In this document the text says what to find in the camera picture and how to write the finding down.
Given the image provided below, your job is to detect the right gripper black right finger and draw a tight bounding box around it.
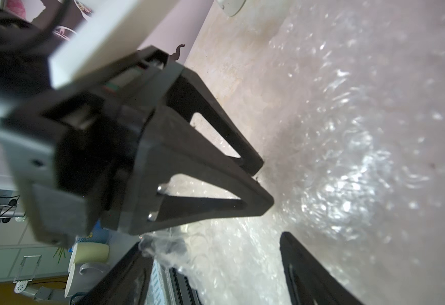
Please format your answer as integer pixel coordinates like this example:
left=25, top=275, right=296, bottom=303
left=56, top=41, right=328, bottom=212
left=280, top=232, right=362, bottom=305

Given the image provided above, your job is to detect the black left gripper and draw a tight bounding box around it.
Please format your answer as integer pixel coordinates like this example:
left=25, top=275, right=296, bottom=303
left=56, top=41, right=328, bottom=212
left=0, top=47, right=184, bottom=247

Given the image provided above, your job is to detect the clear bubble wrap sheet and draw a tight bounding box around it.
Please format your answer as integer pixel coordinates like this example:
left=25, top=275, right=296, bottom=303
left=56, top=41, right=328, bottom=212
left=143, top=1, right=445, bottom=304

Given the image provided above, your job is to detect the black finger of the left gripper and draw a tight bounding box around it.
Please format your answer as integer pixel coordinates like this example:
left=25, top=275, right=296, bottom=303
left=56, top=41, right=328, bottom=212
left=104, top=104, right=275, bottom=236
left=167, top=68, right=264, bottom=176

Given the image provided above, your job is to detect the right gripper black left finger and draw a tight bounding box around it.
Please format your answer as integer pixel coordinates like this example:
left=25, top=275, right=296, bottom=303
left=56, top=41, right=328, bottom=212
left=77, top=243, right=153, bottom=305

